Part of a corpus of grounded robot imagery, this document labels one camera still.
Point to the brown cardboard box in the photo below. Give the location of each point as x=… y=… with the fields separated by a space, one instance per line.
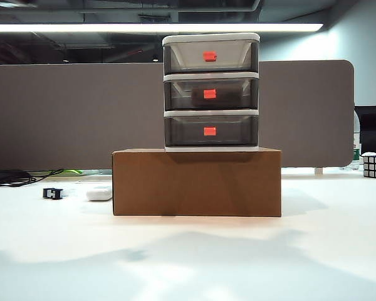
x=194 y=185

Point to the small white plastic case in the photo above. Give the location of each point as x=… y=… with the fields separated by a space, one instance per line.
x=97 y=194

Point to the green object behind partition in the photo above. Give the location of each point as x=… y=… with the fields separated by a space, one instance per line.
x=72 y=172

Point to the grey desk partition panel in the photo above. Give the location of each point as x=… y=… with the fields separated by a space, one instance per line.
x=75 y=116

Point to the white partition foot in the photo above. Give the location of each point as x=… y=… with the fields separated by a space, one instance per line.
x=318 y=171

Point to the long ceiling light strip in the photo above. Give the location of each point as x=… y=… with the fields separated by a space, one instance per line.
x=112 y=27

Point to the small black plastic clip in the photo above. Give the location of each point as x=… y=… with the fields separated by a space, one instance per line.
x=47 y=192

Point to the clear bottle with green label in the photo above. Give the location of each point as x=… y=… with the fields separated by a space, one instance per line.
x=356 y=147

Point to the white plastic drawer cabinet frame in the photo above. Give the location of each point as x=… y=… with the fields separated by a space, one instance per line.
x=206 y=37

